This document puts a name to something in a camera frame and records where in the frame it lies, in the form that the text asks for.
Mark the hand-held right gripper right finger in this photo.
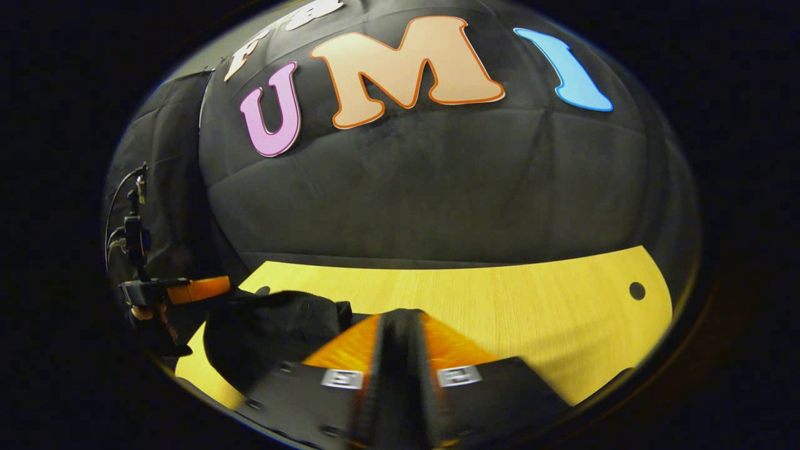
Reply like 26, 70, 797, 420
400, 309, 573, 448

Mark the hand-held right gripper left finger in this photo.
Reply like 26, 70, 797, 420
241, 309, 402, 450

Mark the black collared garment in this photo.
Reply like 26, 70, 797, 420
203, 289, 354, 393

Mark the black backdrop cloth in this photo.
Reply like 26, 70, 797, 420
103, 0, 701, 294

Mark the thin black cable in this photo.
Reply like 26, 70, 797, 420
104, 164, 148, 263

